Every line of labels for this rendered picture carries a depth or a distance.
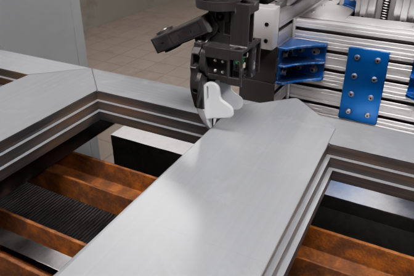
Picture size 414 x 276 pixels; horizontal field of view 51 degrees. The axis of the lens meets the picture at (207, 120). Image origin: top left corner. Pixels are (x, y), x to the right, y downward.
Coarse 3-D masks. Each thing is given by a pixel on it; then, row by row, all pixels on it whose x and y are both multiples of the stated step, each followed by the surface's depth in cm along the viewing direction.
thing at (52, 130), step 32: (96, 96) 84; (32, 128) 72; (64, 128) 77; (160, 128) 78; (192, 128) 76; (0, 160) 66; (32, 160) 71; (320, 160) 63; (352, 160) 65; (384, 160) 63; (320, 192) 61; (384, 192) 63; (288, 224) 51; (288, 256) 50
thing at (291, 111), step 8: (256, 104) 78; (264, 104) 78; (272, 104) 78; (280, 104) 78; (288, 104) 78; (264, 112) 75; (272, 112) 75; (280, 112) 75; (288, 112) 75; (296, 112) 75; (304, 112) 75; (312, 112) 75; (296, 120) 72; (304, 120) 72; (312, 120) 72; (320, 120) 72
